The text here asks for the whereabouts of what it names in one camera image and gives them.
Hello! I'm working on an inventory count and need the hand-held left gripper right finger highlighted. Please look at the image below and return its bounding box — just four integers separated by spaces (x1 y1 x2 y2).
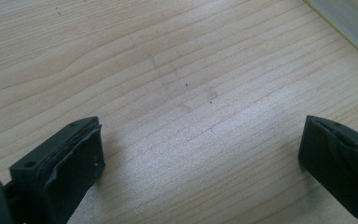
297 115 358 224

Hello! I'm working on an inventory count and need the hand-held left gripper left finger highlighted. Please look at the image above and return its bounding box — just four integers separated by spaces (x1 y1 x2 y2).
8 116 106 224

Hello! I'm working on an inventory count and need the yellow book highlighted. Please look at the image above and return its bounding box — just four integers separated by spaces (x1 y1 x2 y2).
302 0 358 66

